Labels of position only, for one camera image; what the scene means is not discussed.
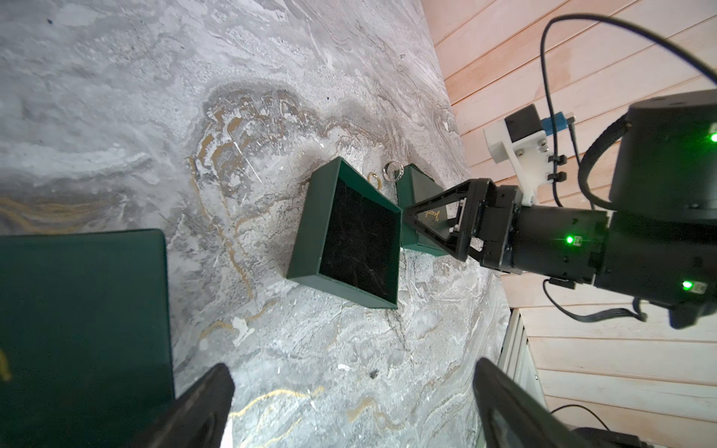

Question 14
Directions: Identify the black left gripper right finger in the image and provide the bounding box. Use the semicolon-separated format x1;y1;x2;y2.
472;358;594;447

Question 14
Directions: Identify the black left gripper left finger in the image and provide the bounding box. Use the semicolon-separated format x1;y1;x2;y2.
128;363;235;447

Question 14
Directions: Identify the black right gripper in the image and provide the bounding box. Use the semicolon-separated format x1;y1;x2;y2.
403;178;523;272

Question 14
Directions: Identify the small green box lid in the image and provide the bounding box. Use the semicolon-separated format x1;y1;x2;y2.
396;164;450;257

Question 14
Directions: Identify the small green box base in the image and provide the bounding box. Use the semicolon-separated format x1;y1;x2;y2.
287;157;403;309

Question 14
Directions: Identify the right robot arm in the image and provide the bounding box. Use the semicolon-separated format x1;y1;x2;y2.
403;90;716;330

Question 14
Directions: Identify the large green jewelry box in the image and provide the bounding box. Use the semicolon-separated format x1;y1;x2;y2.
1;230;175;447

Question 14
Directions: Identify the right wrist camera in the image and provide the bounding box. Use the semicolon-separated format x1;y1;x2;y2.
484;105;574;206

